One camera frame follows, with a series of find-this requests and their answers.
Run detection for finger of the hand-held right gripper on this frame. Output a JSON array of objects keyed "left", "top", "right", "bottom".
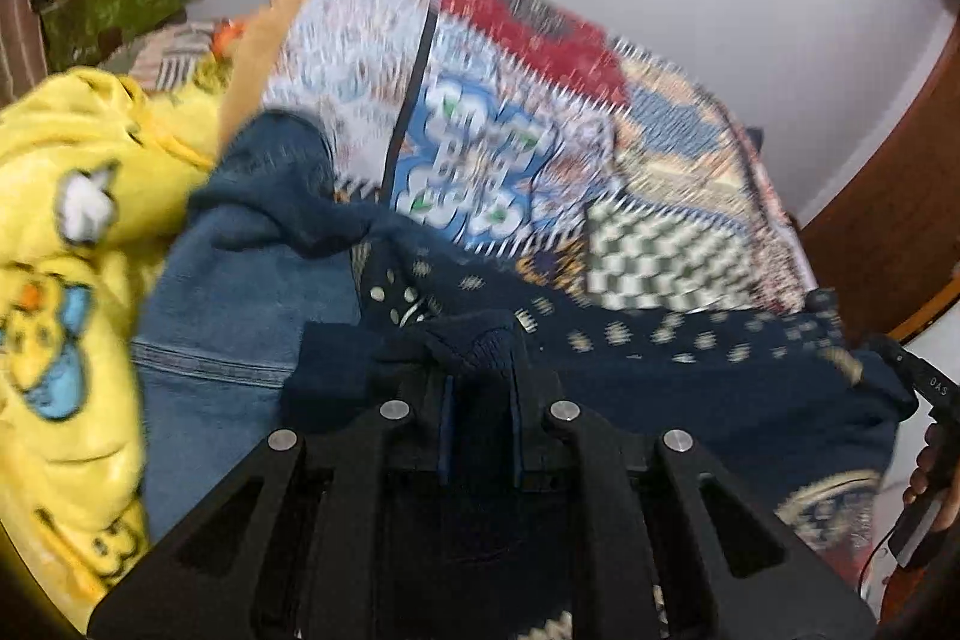
[{"left": 866, "top": 332, "right": 917, "bottom": 401}]

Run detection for green patterned cloth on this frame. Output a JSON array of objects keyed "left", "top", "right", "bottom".
[{"left": 37, "top": 0, "right": 190, "bottom": 73}]

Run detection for yellow cartoon print garment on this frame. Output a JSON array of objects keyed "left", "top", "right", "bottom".
[{"left": 0, "top": 68, "right": 230, "bottom": 611}]

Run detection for brown striped curtain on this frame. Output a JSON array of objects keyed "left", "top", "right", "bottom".
[{"left": 0, "top": 0, "right": 50, "bottom": 112}]

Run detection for orange cloth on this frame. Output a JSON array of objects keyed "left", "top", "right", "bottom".
[{"left": 216, "top": 0, "right": 335, "bottom": 155}]

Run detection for navy patterned hooded garment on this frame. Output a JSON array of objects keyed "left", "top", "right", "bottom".
[{"left": 281, "top": 246, "right": 905, "bottom": 640}]

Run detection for brown wooden door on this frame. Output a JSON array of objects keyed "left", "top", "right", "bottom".
[{"left": 796, "top": 6, "right": 960, "bottom": 345}]

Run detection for person's right hand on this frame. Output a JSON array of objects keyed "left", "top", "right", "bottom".
[{"left": 904, "top": 424, "right": 952, "bottom": 534}]

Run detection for patchwork patterned bedspread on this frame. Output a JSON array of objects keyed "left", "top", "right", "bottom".
[{"left": 259, "top": 0, "right": 822, "bottom": 320}]

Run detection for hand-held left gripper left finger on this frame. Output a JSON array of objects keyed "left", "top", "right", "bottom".
[{"left": 86, "top": 376, "right": 458, "bottom": 640}]

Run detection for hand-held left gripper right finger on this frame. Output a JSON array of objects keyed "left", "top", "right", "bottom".
[{"left": 508, "top": 376, "right": 880, "bottom": 640}]

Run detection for blue denim jeans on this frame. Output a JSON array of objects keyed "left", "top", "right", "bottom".
[{"left": 137, "top": 110, "right": 380, "bottom": 540}]

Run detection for striped cloth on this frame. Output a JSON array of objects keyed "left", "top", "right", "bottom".
[{"left": 124, "top": 20, "right": 242, "bottom": 95}]

